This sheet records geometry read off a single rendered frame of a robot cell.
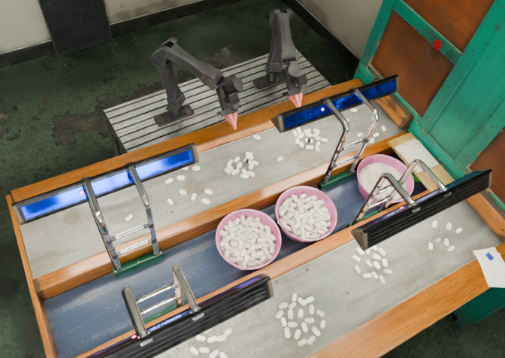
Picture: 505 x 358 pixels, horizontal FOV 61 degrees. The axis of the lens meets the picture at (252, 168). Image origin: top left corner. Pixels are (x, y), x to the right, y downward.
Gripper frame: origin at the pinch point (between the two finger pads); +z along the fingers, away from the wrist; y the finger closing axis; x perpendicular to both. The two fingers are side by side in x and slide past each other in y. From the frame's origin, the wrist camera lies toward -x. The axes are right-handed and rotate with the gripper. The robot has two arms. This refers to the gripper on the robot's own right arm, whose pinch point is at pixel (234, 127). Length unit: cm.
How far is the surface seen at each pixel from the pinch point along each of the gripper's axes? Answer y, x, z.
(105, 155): -51, 115, -4
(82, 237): -76, -3, 21
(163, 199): -41.0, -0.6, 18.9
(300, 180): 17.2, -13.3, 31.0
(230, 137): -0.1, 9.8, 4.1
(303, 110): 18.8, -31.9, 0.6
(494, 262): 70, -58, 85
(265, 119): 20.9, 11.2, 1.6
